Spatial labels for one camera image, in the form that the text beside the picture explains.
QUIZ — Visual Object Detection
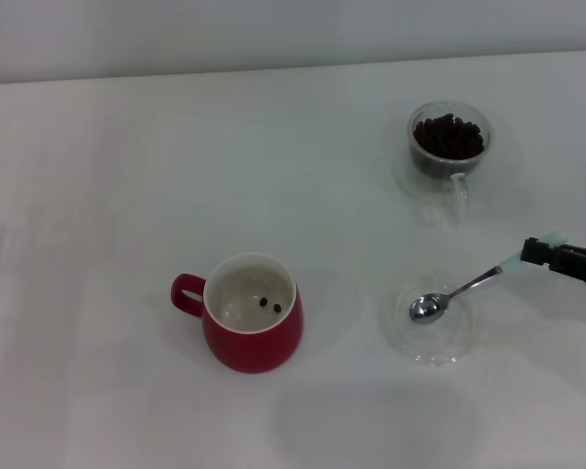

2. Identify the coffee beans heap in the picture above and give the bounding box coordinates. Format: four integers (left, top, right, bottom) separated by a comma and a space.
412, 112, 488, 181

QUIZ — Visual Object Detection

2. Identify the clear glass cup with handle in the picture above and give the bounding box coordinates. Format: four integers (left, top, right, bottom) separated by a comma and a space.
407, 101, 494, 224

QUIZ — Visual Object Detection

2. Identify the clear glass saucer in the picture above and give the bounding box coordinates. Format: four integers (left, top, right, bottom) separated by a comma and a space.
383, 277, 476, 368

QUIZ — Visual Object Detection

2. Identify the red ceramic mug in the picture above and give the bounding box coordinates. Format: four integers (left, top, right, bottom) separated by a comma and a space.
170, 251, 305, 375

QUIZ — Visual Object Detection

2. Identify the metal spoon light blue handle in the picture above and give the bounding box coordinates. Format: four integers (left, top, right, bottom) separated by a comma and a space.
408, 230, 566, 325

